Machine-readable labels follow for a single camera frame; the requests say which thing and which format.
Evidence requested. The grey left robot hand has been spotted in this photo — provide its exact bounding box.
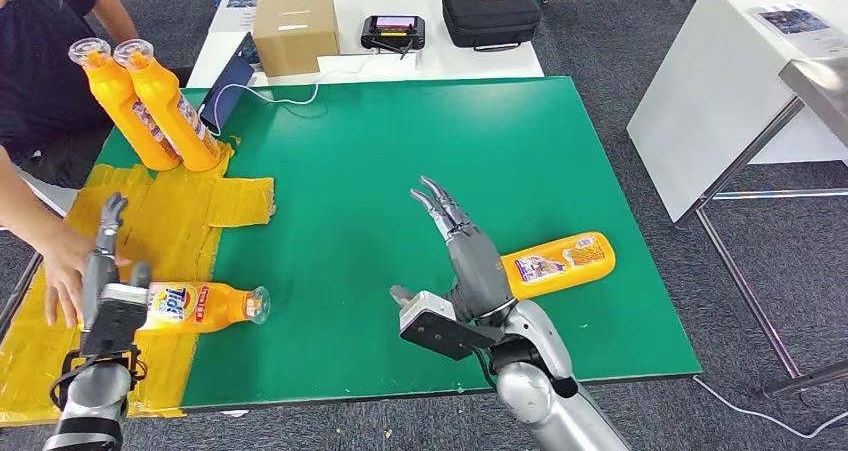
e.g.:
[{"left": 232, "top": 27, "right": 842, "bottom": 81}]
[{"left": 80, "top": 192, "right": 153, "bottom": 334}]

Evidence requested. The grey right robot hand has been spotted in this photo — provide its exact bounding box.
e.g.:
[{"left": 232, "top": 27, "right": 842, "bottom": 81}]
[{"left": 408, "top": 175, "right": 517, "bottom": 324}]

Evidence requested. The person's right hand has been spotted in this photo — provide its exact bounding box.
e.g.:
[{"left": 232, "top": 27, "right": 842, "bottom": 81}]
[{"left": 40, "top": 231, "right": 132, "bottom": 331}]

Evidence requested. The orange detergent bottle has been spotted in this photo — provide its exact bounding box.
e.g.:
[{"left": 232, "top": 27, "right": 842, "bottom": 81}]
[
  {"left": 135, "top": 282, "right": 272, "bottom": 336},
  {"left": 112, "top": 38, "right": 223, "bottom": 174},
  {"left": 500, "top": 231, "right": 617, "bottom": 302},
  {"left": 67, "top": 37, "right": 183, "bottom": 172}
]

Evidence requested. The white chair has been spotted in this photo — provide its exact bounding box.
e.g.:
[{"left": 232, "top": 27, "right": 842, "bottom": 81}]
[{"left": 13, "top": 166, "right": 81, "bottom": 217}]

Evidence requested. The yellow tape sheet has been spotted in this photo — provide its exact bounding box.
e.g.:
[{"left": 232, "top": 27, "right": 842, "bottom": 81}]
[{"left": 0, "top": 144, "right": 276, "bottom": 428}]

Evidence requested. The green table mat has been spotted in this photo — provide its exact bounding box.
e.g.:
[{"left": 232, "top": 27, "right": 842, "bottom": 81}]
[{"left": 89, "top": 75, "right": 702, "bottom": 411}]

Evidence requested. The person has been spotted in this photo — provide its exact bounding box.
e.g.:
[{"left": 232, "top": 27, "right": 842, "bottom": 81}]
[{"left": 0, "top": 0, "right": 193, "bottom": 331}]

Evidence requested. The black handheld controller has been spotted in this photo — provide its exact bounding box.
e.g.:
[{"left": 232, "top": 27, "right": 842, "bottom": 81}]
[{"left": 360, "top": 14, "right": 427, "bottom": 56}]

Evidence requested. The black carrying case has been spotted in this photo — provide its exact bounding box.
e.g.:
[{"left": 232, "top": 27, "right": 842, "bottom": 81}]
[{"left": 441, "top": 0, "right": 543, "bottom": 53}]

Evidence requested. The brown cardboard box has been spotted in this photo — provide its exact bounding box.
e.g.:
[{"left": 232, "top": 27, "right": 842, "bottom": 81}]
[{"left": 252, "top": 0, "right": 341, "bottom": 78}]

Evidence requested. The steel table with legs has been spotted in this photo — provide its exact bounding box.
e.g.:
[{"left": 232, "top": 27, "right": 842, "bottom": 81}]
[{"left": 674, "top": 57, "right": 848, "bottom": 400}]

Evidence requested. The printed instruction sheet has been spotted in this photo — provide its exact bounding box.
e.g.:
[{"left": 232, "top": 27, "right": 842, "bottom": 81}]
[{"left": 747, "top": 4, "right": 848, "bottom": 58}]

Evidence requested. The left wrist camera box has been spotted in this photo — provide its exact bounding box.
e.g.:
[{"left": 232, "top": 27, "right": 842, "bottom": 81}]
[{"left": 79, "top": 282, "right": 151, "bottom": 358}]

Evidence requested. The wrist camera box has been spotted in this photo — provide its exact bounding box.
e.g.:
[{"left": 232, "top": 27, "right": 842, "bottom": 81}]
[
  {"left": 79, "top": 282, "right": 151, "bottom": 358},
  {"left": 398, "top": 290, "right": 505, "bottom": 363}
]

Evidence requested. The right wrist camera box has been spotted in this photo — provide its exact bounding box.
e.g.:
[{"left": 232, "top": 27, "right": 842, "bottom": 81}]
[{"left": 398, "top": 290, "right": 505, "bottom": 363}]

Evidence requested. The white charging cable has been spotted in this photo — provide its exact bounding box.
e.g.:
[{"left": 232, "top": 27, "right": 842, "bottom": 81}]
[{"left": 211, "top": 82, "right": 321, "bottom": 138}]

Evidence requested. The white floor cable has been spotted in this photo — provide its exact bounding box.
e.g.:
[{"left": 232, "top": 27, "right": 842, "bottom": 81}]
[{"left": 692, "top": 375, "right": 848, "bottom": 440}]

